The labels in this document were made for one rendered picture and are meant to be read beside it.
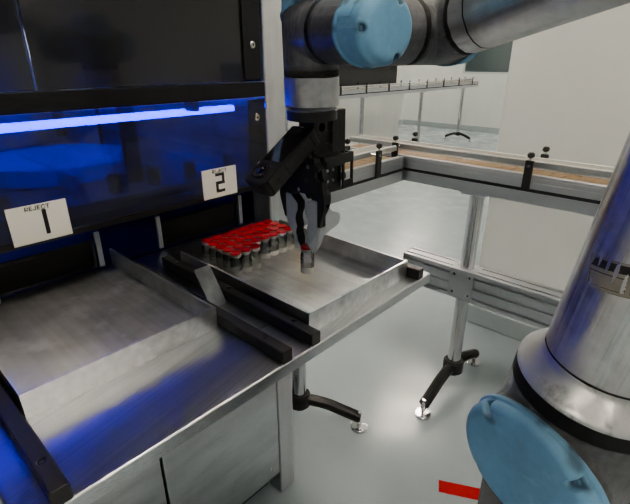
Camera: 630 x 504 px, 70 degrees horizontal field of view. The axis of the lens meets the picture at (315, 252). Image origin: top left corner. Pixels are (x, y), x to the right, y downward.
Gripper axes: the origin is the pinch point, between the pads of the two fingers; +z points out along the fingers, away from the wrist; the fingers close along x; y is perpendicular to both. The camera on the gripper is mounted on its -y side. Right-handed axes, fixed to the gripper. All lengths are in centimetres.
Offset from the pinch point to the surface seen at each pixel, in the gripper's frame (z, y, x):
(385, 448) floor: 101, 53, 18
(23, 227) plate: -3.7, -30.6, 29.4
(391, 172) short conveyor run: 14, 85, 46
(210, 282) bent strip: 7.1, -10.5, 11.6
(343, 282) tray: 11.0, 9.8, 0.5
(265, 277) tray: 10.9, 1.1, 12.0
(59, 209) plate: -5.0, -25.1, 29.7
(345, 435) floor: 101, 47, 32
